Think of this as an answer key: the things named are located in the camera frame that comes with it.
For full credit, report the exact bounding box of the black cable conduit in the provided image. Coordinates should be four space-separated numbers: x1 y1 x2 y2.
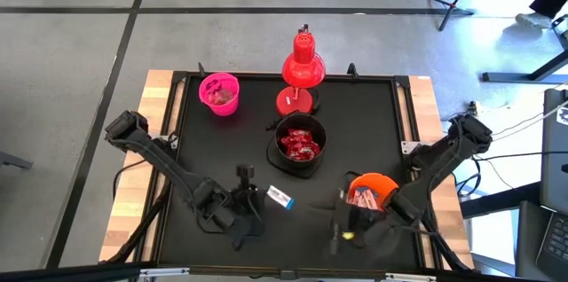
104 161 174 265
407 168 474 273

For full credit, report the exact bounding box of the pink plastic bucket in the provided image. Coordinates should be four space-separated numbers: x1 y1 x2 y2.
198 72 241 118

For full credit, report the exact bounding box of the person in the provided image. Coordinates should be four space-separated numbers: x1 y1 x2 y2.
514 0 568 30

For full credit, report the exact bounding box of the grey laptop with sticker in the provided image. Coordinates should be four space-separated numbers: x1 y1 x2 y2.
540 88 568 217

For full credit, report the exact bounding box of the black camera rig frame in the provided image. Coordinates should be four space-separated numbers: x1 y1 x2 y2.
0 260 568 282

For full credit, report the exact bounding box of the black plastic bucket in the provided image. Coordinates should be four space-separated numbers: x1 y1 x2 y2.
265 112 328 180

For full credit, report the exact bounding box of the red desk lamp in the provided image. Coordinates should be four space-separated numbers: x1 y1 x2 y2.
274 24 327 118

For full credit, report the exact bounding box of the dark grey laptop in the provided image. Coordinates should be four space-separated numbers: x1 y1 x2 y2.
514 200 568 282

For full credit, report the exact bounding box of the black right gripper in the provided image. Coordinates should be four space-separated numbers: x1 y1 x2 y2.
308 184 403 256

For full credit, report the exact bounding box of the black floor cable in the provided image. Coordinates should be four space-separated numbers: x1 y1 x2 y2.
469 151 568 163

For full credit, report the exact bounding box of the orange plastic bucket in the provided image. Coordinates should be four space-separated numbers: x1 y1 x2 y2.
339 170 400 213

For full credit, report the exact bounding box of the grey furniture foot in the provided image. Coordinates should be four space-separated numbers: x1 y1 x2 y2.
0 150 35 171

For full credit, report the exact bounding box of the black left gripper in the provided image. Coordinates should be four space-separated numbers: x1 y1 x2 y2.
190 164 272 252

